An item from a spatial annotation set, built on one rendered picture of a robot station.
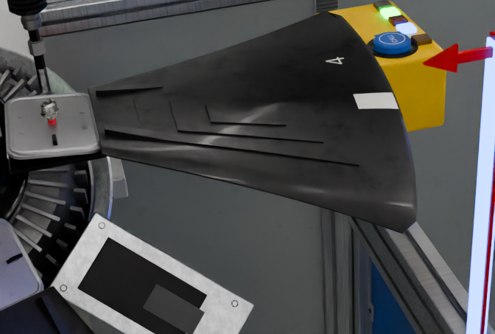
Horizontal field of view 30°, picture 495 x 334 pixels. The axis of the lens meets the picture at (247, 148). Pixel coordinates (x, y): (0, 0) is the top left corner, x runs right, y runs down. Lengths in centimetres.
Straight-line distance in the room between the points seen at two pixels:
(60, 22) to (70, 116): 73
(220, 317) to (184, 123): 18
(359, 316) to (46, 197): 64
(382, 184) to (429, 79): 36
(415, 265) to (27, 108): 50
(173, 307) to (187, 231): 87
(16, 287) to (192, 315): 15
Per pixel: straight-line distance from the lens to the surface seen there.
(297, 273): 173
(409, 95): 100
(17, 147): 65
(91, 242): 75
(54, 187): 77
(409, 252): 105
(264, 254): 169
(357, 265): 124
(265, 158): 64
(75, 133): 66
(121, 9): 142
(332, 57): 74
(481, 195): 82
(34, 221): 77
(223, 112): 67
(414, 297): 104
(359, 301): 127
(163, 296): 75
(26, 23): 64
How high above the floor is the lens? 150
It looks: 31 degrees down
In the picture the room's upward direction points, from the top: 5 degrees counter-clockwise
